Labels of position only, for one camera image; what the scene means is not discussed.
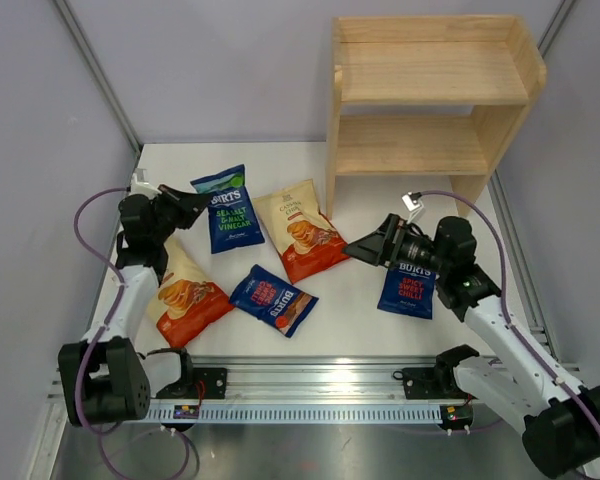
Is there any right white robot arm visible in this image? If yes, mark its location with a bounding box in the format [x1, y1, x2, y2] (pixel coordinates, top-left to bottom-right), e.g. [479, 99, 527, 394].
[193, 214, 600, 478]

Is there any blue Burts sea salt bag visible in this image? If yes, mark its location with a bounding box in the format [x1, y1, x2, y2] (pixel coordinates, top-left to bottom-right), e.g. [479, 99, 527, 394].
[190, 164, 265, 254]

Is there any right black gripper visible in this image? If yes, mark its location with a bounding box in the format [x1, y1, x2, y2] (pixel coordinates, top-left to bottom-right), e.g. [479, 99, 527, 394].
[342, 213, 450, 277]

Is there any blue burts chilli bag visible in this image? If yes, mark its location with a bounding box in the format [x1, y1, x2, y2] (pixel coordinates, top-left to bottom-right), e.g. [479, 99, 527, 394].
[229, 265, 318, 338]
[377, 262, 436, 320]

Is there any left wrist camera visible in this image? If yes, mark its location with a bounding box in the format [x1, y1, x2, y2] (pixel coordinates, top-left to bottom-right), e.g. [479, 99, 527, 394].
[128, 168, 160, 199]

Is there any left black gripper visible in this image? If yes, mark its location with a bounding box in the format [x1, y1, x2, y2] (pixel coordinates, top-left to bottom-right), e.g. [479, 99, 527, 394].
[151, 185, 213, 244]

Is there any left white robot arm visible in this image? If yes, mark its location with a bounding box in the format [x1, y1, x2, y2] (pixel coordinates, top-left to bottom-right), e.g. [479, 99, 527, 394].
[58, 184, 211, 434]

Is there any cream orange cassava chips bag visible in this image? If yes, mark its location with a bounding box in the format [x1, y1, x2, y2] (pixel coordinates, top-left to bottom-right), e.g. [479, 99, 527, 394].
[253, 179, 348, 284]

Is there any cream orange cassava bag left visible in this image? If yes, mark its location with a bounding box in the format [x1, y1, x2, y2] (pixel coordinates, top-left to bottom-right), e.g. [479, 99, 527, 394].
[146, 235, 234, 348]

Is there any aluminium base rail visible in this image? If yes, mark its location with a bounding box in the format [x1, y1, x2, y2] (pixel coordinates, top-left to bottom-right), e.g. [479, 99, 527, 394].
[44, 354, 581, 426]

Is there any wooden two-tier shelf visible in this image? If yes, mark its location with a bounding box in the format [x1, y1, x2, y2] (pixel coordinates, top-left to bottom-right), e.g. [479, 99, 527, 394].
[325, 15, 547, 205]

